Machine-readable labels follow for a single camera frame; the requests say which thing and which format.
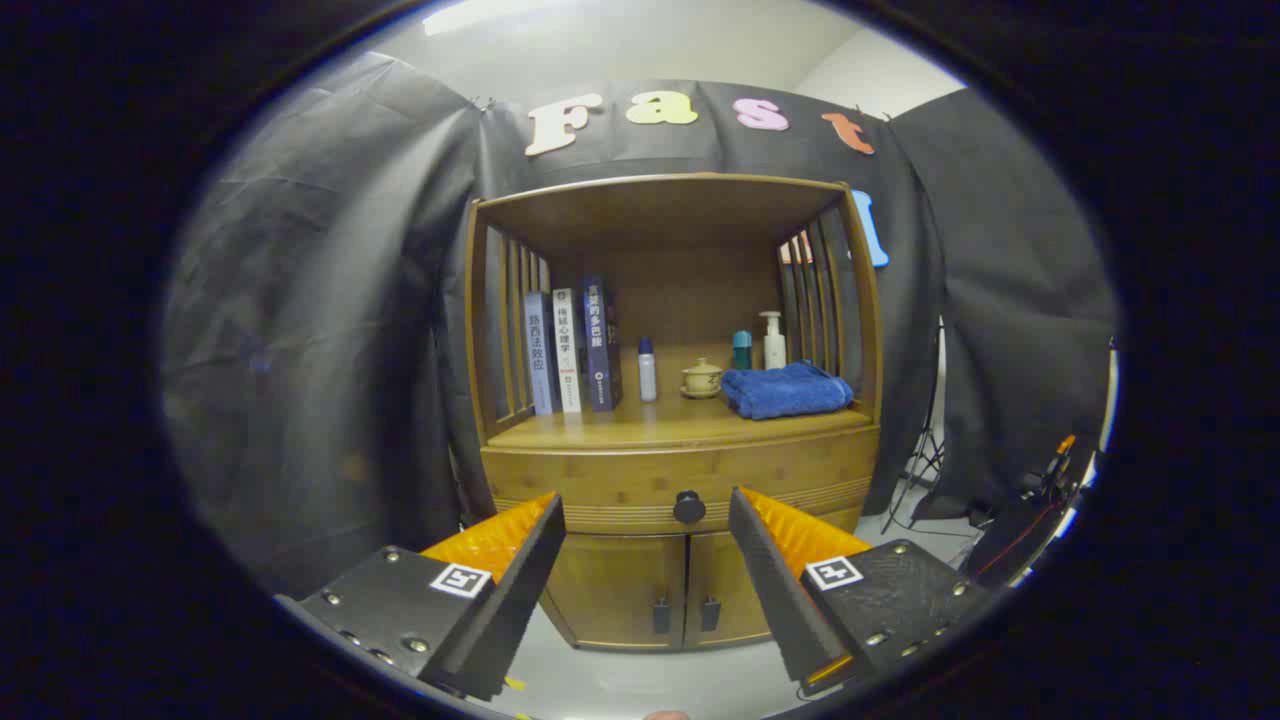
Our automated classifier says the folded blue towel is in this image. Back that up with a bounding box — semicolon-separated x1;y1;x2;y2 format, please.
720;361;855;421

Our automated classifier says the black equipment with wires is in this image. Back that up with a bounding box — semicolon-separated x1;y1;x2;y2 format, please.
965;435;1096;591

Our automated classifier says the wooden cabinet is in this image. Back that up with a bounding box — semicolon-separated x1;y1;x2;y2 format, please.
462;172;885;653

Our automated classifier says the wooden cabinet door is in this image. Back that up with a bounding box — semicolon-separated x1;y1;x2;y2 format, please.
540;533;689;651
685;505;863;649

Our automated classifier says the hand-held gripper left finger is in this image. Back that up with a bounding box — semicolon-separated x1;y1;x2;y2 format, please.
272;490;567;703

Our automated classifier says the wooden drawer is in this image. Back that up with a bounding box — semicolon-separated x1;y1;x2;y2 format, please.
482;425;881;536

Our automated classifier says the white book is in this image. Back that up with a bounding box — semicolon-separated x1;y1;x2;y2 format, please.
552;288;585;414

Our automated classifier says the dark blue book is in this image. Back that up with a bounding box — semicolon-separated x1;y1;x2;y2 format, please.
582;276;624;413

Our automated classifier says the black tripod stand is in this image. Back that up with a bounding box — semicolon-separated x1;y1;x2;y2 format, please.
880;320;946;534

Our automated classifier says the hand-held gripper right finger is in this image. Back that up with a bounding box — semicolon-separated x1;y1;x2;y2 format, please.
727;486;993;699

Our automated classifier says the pale blue book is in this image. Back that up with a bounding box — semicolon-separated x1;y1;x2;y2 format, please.
523;291;563;416

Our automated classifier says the wooden countertop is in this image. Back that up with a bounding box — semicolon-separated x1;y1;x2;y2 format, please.
487;345;873;451

